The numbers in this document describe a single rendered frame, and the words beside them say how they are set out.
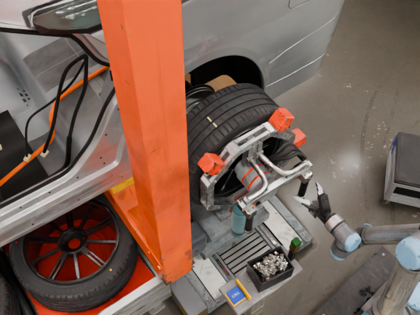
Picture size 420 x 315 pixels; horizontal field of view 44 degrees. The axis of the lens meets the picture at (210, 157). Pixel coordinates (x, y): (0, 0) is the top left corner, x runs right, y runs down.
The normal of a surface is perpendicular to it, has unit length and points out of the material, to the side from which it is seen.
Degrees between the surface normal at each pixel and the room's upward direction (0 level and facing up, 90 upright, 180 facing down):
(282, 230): 0
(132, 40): 90
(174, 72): 90
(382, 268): 0
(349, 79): 0
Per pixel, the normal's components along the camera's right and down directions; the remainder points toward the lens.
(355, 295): 0.01, -0.57
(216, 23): 0.58, 0.68
